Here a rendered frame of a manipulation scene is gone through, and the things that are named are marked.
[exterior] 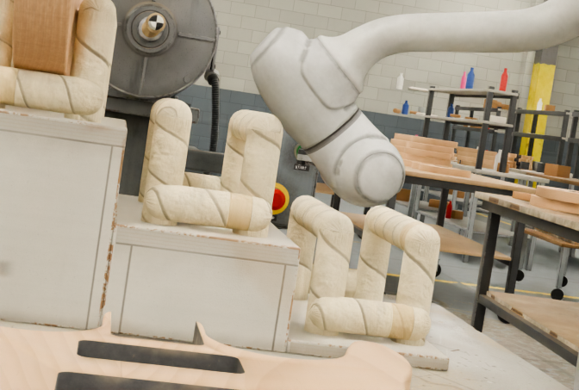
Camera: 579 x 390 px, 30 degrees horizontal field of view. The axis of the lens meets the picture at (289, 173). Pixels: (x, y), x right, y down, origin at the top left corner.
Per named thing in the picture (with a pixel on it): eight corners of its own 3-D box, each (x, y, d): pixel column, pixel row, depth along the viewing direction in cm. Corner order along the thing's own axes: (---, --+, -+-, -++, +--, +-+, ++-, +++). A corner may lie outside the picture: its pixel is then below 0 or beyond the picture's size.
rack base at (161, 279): (99, 276, 117) (111, 192, 116) (248, 294, 120) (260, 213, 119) (98, 332, 90) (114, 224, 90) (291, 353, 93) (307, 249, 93)
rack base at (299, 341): (245, 294, 120) (245, 283, 119) (376, 310, 122) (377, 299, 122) (286, 354, 93) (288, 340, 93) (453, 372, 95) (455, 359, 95)
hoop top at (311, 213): (286, 221, 116) (290, 191, 116) (314, 224, 117) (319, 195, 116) (320, 248, 96) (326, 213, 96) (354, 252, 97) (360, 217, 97)
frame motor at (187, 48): (74, 89, 234) (90, -29, 233) (196, 108, 239) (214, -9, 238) (69, 89, 194) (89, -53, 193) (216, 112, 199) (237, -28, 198)
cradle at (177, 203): (140, 214, 96) (146, 179, 96) (266, 231, 98) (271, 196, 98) (142, 219, 92) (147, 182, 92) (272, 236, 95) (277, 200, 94)
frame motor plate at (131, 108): (76, 102, 239) (78, 86, 238) (183, 119, 243) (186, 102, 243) (72, 106, 203) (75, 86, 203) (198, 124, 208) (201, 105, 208)
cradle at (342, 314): (303, 324, 99) (308, 289, 99) (421, 337, 101) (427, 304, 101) (310, 332, 95) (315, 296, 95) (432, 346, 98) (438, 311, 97)
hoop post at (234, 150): (214, 209, 115) (227, 121, 114) (244, 213, 115) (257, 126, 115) (217, 213, 112) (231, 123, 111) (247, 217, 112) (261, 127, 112)
